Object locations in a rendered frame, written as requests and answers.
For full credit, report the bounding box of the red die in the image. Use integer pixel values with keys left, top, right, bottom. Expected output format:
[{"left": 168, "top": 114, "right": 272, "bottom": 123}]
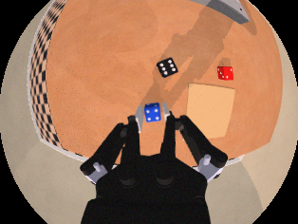
[{"left": 217, "top": 66, "right": 233, "bottom": 81}]

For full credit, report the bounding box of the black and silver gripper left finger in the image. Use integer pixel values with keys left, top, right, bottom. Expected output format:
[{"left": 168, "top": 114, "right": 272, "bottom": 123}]
[{"left": 80, "top": 105, "right": 144, "bottom": 186}]

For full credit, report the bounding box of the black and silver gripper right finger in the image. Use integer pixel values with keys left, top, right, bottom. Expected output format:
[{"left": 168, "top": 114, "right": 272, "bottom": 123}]
[{"left": 156, "top": 103, "right": 228, "bottom": 185}]

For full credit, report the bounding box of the blue die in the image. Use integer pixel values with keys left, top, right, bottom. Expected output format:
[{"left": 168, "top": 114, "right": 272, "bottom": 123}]
[{"left": 144, "top": 103, "right": 161, "bottom": 122}]

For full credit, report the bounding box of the black die with white pips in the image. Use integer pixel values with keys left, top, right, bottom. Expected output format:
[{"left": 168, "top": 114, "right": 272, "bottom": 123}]
[{"left": 157, "top": 57, "right": 178, "bottom": 78}]

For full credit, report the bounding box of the tan square mat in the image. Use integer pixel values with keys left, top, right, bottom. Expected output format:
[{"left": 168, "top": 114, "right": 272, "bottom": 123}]
[{"left": 186, "top": 84, "right": 235, "bottom": 139}]

